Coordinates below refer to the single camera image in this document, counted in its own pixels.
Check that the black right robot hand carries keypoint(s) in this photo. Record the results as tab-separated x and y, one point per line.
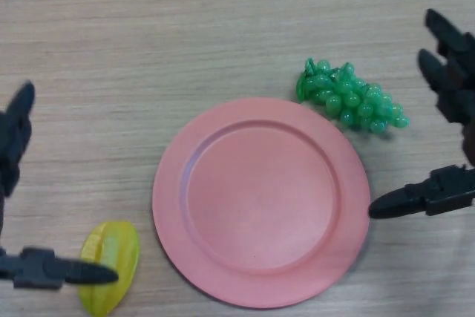
445	191

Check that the pink round plate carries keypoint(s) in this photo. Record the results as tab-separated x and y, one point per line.
261	202

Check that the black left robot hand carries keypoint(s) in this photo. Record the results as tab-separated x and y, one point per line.
37	268

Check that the yellow starfruit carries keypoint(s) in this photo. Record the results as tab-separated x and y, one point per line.
111	242

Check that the green grape bunch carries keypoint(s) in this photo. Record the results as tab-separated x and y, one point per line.
350	99

